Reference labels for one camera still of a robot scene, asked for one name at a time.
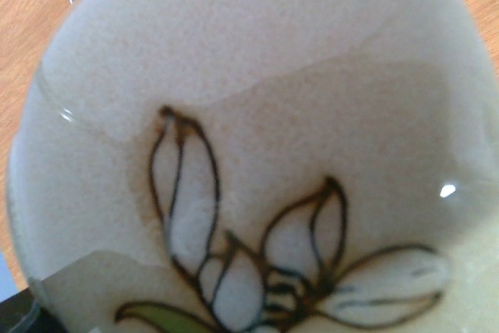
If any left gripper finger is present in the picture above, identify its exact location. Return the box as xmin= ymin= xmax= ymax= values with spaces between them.
xmin=1 ymin=289 xmax=43 ymax=333

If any floral cream bowl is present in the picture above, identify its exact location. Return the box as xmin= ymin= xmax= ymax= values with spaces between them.
xmin=6 ymin=0 xmax=498 ymax=332

